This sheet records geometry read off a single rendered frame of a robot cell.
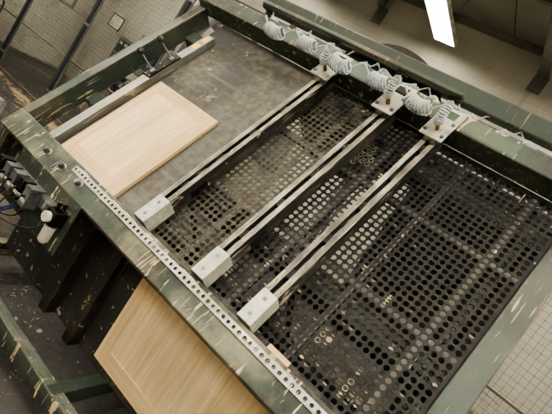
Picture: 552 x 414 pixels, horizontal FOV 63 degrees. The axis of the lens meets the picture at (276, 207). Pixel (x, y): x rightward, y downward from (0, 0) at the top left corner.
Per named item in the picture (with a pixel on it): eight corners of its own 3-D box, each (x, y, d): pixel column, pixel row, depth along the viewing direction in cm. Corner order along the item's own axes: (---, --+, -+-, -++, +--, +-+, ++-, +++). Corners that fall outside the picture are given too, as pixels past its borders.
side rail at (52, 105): (34, 123, 222) (22, 107, 213) (204, 22, 262) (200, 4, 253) (40, 129, 219) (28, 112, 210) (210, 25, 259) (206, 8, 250)
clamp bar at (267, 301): (236, 317, 148) (223, 286, 128) (440, 123, 191) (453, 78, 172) (256, 338, 143) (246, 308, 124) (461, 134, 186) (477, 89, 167)
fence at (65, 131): (52, 139, 206) (48, 132, 202) (209, 41, 240) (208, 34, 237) (57, 144, 203) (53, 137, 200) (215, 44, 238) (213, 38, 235)
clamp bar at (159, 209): (137, 220, 174) (114, 182, 155) (336, 69, 217) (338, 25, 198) (152, 235, 169) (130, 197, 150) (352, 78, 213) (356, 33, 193)
